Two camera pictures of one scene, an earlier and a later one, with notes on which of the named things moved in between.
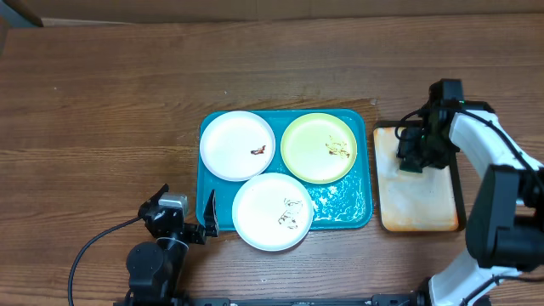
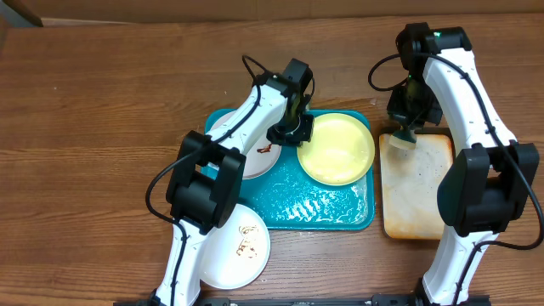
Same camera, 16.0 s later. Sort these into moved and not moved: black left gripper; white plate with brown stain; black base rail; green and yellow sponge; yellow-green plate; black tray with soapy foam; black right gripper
Moved: green and yellow sponge; black left gripper; yellow-green plate; white plate with brown stain; black right gripper
Not moved: black base rail; black tray with soapy foam
